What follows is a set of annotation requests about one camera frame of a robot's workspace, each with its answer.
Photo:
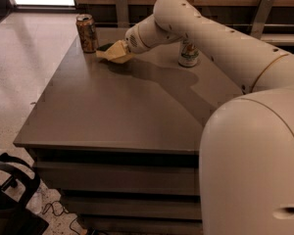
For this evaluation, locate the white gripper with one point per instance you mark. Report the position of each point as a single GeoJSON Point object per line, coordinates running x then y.
{"type": "Point", "coordinates": [132, 41]}

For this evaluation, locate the green and yellow sponge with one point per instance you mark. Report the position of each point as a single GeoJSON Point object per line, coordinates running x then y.
{"type": "Point", "coordinates": [102, 51]}

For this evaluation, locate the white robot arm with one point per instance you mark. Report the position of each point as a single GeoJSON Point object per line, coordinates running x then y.
{"type": "Point", "coordinates": [247, 147]}

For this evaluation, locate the orange soda can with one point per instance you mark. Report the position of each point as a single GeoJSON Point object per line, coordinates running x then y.
{"type": "Point", "coordinates": [87, 33]}

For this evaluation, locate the white green soda can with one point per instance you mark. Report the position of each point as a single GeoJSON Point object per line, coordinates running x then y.
{"type": "Point", "coordinates": [188, 54]}

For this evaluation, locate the grey drawer cabinet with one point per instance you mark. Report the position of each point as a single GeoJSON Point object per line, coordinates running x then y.
{"type": "Point", "coordinates": [121, 142]}

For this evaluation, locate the black office chair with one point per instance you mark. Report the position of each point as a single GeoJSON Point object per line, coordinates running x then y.
{"type": "Point", "coordinates": [15, 193]}

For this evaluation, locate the left metal bracket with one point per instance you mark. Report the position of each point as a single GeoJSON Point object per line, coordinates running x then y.
{"type": "Point", "coordinates": [122, 13]}

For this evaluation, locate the metal bracket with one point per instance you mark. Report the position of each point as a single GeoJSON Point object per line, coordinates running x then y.
{"type": "Point", "coordinates": [122, 13]}
{"type": "Point", "coordinates": [260, 18]}

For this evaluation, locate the right metal bracket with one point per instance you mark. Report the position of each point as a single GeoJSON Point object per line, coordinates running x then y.
{"type": "Point", "coordinates": [260, 18]}

